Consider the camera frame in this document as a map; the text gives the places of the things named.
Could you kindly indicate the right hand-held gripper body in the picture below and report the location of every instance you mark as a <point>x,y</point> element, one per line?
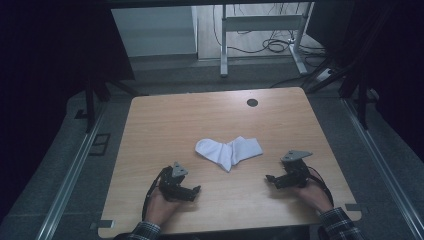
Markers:
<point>295,173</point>

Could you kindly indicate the white panel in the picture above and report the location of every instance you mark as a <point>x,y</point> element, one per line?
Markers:
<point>153,31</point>

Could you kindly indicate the white power strip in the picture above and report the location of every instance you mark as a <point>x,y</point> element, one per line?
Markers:
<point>325,74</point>

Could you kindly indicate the person's left hand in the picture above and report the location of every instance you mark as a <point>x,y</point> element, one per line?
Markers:
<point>160,210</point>

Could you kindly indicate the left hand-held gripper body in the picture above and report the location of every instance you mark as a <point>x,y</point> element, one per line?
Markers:
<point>171,183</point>

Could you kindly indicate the black rectangular floor frame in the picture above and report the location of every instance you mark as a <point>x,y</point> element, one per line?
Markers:
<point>99,144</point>

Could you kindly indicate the aluminium rail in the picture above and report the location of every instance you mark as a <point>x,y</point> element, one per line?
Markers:
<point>71,176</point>
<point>383,170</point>

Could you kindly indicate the person's right hand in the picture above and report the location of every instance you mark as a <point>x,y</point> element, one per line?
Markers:
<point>315,196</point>

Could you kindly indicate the black tripod stand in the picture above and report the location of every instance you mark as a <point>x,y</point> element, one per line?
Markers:
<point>361,100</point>
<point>90,100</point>

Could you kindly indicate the white sock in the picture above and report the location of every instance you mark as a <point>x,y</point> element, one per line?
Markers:
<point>220,151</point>

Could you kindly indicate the black round table grommet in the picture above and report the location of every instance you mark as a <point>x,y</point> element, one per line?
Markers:
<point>252,102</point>

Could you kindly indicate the white metal desk frame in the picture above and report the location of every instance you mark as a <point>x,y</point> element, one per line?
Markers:
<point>260,22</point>

